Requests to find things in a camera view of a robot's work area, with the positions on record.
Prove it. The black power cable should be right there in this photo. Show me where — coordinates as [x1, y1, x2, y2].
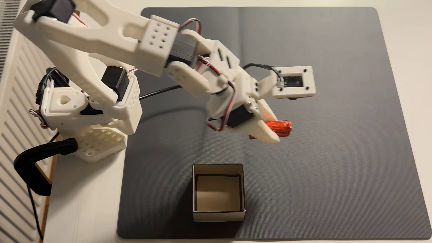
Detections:
[26, 185, 44, 241]

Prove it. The red cylindrical object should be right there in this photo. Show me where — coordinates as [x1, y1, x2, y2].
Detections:
[249, 120, 293, 140]

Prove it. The small open cardboard box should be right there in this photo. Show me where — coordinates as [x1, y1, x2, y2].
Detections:
[192, 164, 246, 223]

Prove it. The black table clamp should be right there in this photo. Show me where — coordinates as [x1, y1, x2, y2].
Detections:
[13, 138, 79, 196]

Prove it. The dark grey textured mat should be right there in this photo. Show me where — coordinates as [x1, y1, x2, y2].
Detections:
[116, 7, 432, 240]

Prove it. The black camera cable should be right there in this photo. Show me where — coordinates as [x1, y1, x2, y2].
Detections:
[138, 63, 282, 101]

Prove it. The red and black servo wire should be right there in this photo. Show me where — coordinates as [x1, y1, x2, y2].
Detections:
[197, 56, 237, 132]

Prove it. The white slatted radiator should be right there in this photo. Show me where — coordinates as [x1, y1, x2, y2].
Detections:
[0, 0, 59, 243]

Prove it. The white framed camera box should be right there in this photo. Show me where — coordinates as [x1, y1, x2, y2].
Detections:
[258, 65, 317, 101]

